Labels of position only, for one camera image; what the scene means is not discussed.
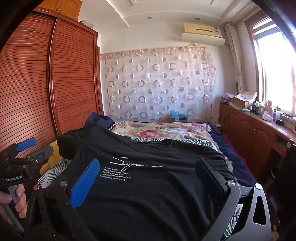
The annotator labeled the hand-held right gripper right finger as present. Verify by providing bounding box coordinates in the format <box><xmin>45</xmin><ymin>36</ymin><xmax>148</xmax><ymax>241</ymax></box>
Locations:
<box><xmin>196</xmin><ymin>158</ymin><xmax>271</xmax><ymax>241</ymax></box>

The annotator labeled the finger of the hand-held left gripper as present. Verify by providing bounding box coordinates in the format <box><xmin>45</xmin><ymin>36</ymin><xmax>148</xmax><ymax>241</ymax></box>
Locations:
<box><xmin>8</xmin><ymin>137</ymin><xmax>37</xmax><ymax>158</ymax></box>
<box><xmin>32</xmin><ymin>146</ymin><xmax>54</xmax><ymax>164</ymax></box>

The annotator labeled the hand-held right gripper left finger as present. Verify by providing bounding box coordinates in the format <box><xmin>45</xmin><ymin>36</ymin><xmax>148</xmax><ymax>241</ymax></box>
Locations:
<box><xmin>23</xmin><ymin>158</ymin><xmax>100</xmax><ymax>241</ymax></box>

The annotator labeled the black printed T-shirt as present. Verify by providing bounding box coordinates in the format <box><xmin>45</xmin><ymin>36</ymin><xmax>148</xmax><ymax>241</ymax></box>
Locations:
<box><xmin>57</xmin><ymin>125</ymin><xmax>234</xmax><ymax>241</ymax></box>

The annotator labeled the folded clothes stack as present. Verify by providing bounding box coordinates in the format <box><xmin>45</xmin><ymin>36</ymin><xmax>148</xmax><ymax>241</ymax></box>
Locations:
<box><xmin>83</xmin><ymin>112</ymin><xmax>116</xmax><ymax>135</ymax></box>

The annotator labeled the person's left hand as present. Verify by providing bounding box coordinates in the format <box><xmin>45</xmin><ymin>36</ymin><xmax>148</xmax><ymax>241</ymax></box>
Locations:
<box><xmin>0</xmin><ymin>184</ymin><xmax>27</xmax><ymax>219</ymax></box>

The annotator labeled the yellow plush toy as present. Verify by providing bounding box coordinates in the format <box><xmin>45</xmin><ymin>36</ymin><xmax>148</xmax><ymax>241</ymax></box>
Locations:
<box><xmin>39</xmin><ymin>141</ymin><xmax>64</xmax><ymax>176</ymax></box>

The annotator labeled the leaf-print bed sheet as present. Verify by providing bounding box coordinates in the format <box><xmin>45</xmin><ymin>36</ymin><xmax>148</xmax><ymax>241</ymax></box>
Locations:
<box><xmin>37</xmin><ymin>137</ymin><xmax>243</xmax><ymax>239</ymax></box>

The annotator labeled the navy blanket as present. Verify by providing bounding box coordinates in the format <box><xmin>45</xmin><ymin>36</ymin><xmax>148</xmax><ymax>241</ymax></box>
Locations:
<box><xmin>209</xmin><ymin>124</ymin><xmax>258</xmax><ymax>186</ymax></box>

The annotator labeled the low wooden cabinet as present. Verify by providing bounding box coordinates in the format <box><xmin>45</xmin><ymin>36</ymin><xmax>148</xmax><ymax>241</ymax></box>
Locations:
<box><xmin>218</xmin><ymin>102</ymin><xmax>296</xmax><ymax>183</ymax></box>

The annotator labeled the slatted wooden wardrobe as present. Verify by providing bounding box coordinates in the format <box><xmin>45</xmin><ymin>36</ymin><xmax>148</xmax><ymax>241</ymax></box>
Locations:
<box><xmin>0</xmin><ymin>7</ymin><xmax>104</xmax><ymax>160</ymax></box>

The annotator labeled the blue tissue pack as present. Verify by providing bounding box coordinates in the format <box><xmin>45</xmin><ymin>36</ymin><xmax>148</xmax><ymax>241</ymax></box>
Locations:
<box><xmin>170</xmin><ymin>110</ymin><xmax>188</xmax><ymax>119</ymax></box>

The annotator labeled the stack of books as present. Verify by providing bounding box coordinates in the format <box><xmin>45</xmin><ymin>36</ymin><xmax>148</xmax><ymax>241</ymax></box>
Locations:
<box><xmin>221</xmin><ymin>93</ymin><xmax>234</xmax><ymax>104</ymax></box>

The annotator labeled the open cardboard box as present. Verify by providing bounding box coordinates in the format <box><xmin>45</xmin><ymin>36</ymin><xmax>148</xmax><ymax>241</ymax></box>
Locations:
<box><xmin>231</xmin><ymin>96</ymin><xmax>249</xmax><ymax>109</ymax></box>

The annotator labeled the circle-patterned sheer curtain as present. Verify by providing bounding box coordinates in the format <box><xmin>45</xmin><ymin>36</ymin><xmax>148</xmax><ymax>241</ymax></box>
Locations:
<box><xmin>100</xmin><ymin>45</ymin><xmax>217</xmax><ymax>122</ymax></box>

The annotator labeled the pale patterned window curtain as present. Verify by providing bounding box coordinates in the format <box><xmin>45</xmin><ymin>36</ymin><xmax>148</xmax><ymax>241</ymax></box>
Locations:
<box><xmin>225</xmin><ymin>23</ymin><xmax>246</xmax><ymax>94</ymax></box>

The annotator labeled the wooden-framed window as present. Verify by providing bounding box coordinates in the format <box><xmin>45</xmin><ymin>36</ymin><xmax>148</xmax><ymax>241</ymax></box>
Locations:
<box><xmin>245</xmin><ymin>10</ymin><xmax>296</xmax><ymax>121</ymax></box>

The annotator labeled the wooden overhead cabinet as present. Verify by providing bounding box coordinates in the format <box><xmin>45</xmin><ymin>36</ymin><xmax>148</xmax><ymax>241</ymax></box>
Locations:
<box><xmin>39</xmin><ymin>0</ymin><xmax>83</xmax><ymax>22</ymax></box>

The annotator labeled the wall air conditioner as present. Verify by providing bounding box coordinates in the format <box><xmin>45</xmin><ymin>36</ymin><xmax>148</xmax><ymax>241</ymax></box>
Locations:
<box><xmin>181</xmin><ymin>23</ymin><xmax>225</xmax><ymax>46</ymax></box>

